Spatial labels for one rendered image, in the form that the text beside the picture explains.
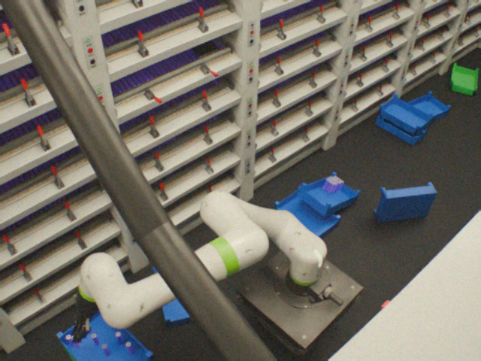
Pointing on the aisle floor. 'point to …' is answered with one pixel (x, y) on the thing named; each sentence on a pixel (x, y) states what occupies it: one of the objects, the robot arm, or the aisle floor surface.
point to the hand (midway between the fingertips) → (77, 333)
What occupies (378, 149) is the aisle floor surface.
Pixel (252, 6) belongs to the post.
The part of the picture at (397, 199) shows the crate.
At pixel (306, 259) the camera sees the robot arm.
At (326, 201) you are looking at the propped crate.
